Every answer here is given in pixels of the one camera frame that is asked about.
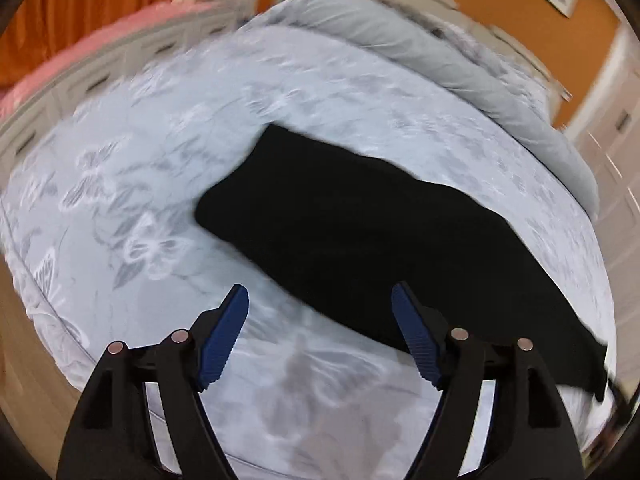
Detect pink blanket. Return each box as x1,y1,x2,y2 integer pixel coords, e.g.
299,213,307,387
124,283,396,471
0,0,216,121

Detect butterfly print bed sheet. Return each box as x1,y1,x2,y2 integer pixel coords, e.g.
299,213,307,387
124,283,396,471
0,25,616,480

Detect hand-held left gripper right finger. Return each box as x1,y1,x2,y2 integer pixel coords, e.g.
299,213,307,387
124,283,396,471
391,281,586,480

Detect white wardrobe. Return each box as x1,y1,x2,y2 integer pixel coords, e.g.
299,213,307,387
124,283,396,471
565,25,640,311

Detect grey rolled duvet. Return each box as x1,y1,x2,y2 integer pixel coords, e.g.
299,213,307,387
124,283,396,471
240,0,600,221

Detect grey printed pillow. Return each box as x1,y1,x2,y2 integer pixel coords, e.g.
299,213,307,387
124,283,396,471
440,20,556,126

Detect black pants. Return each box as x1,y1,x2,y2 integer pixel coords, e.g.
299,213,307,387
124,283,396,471
194,125,610,402

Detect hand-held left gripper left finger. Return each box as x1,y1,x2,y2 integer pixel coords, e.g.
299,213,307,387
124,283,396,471
56,284,250,480

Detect orange curtain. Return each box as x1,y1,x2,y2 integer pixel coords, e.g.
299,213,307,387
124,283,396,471
0,0,281,91

